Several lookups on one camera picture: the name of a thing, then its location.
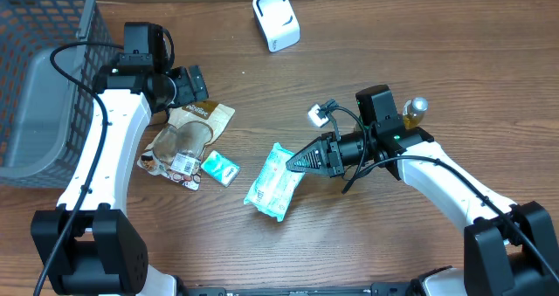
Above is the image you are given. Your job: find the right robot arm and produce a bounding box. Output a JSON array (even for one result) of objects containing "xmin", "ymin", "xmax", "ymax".
[{"xmin": 286, "ymin": 85, "xmax": 558, "ymax": 296}]

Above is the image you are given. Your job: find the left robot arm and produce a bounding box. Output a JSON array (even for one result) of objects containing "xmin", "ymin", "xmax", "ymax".
[{"xmin": 31, "ymin": 22, "xmax": 208, "ymax": 295}]

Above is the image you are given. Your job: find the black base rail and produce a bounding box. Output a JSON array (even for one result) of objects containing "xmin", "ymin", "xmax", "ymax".
[{"xmin": 181, "ymin": 265, "xmax": 494, "ymax": 296}]

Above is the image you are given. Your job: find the brown white snack bag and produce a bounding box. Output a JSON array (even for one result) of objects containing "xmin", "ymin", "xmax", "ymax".
[{"xmin": 136, "ymin": 100, "xmax": 235, "ymax": 191}]

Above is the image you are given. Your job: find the teal white tissue packet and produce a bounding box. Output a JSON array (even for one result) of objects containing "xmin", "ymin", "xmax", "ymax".
[{"xmin": 201, "ymin": 150, "xmax": 240, "ymax": 187}]

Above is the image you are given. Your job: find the yellow dish soap bottle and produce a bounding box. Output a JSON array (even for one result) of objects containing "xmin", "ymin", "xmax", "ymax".
[{"xmin": 402, "ymin": 97, "xmax": 429, "ymax": 129}]

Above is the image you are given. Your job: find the teal tissue pack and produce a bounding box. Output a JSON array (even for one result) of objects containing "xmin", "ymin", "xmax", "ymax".
[{"xmin": 244, "ymin": 142, "xmax": 304, "ymax": 223}]

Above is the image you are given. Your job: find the white barcode scanner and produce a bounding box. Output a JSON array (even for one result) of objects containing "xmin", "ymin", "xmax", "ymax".
[{"xmin": 252, "ymin": 0, "xmax": 300, "ymax": 53}]

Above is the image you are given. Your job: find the grey plastic shopping basket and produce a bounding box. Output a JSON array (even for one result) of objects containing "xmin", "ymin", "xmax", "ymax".
[{"xmin": 1, "ymin": 0, "xmax": 116, "ymax": 188}]

